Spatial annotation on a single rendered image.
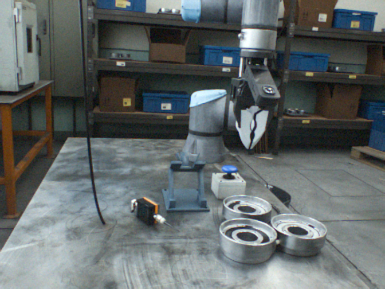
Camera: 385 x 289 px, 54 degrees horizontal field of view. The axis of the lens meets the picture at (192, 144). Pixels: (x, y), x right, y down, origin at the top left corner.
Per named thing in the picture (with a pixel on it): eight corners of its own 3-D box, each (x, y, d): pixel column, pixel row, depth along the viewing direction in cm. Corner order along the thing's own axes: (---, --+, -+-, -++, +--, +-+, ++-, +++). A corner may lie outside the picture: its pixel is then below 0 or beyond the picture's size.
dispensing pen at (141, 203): (173, 222, 70) (127, 194, 82) (172, 243, 71) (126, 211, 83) (183, 219, 71) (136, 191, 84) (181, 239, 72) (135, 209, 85)
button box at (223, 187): (244, 199, 95) (246, 180, 94) (217, 199, 93) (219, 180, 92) (235, 187, 103) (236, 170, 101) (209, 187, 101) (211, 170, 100)
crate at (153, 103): (184, 109, 462) (185, 91, 456) (188, 114, 425) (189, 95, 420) (142, 107, 454) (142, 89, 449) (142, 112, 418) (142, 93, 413)
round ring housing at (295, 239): (293, 227, 81) (295, 210, 80) (335, 249, 72) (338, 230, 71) (257, 238, 75) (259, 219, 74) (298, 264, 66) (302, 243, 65)
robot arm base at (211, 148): (179, 151, 136) (180, 124, 134) (219, 151, 139) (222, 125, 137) (185, 163, 122) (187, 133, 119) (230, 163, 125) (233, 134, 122)
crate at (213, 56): (238, 66, 462) (240, 48, 456) (248, 68, 426) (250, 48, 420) (197, 64, 452) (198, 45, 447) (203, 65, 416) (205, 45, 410)
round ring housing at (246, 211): (279, 229, 79) (281, 211, 78) (235, 235, 76) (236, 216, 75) (254, 209, 89) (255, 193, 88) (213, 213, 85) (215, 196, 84)
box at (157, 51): (191, 65, 410) (193, 28, 400) (143, 62, 400) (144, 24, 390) (185, 63, 450) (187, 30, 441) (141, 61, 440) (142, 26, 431)
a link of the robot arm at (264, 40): (282, 31, 77) (244, 28, 75) (280, 54, 78) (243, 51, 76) (268, 32, 84) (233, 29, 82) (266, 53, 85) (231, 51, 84)
